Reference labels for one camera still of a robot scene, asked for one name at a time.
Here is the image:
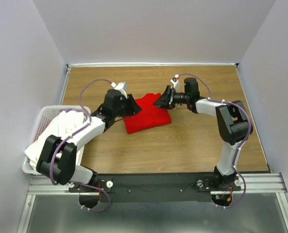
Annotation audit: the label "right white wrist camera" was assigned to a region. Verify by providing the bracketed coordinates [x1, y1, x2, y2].
[170, 74, 180, 92]

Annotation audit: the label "white laundry basket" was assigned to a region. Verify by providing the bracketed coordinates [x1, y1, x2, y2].
[21, 105, 91, 176]

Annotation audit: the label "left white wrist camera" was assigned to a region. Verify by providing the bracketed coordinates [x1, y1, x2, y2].
[111, 82, 128, 98]

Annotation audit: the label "white t shirt in basket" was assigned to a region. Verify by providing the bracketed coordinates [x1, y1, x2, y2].
[24, 109, 88, 172]

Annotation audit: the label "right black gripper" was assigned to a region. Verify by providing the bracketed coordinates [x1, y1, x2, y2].
[152, 85, 189, 111]

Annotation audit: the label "red t shirt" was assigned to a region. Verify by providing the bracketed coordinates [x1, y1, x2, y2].
[124, 93, 172, 134]

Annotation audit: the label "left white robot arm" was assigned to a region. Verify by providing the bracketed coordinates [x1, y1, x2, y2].
[36, 89, 142, 192]

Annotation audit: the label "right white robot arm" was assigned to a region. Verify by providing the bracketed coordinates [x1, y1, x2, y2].
[153, 74, 253, 190]

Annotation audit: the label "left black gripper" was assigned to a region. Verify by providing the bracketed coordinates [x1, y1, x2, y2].
[112, 93, 142, 117]

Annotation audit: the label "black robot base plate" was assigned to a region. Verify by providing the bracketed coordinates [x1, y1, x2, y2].
[69, 172, 242, 207]

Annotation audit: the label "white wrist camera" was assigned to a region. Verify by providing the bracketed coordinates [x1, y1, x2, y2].
[111, 82, 128, 98]
[170, 74, 180, 92]

